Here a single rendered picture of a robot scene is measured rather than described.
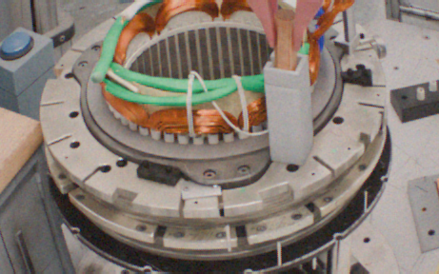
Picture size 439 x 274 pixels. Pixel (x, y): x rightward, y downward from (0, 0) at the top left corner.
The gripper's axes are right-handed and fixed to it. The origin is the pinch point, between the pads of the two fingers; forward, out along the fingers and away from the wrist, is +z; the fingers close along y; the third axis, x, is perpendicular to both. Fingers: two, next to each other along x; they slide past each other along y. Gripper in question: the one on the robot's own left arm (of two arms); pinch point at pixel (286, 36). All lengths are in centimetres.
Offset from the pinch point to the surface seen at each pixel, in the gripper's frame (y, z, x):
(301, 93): 1.5, 4.3, -1.2
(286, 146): 0.6, 9.6, -1.3
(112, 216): -12.7, 16.2, -5.3
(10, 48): -33.3, 19.6, 21.2
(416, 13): 17, 104, 173
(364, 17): 1, 119, 188
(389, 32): 9, 41, 66
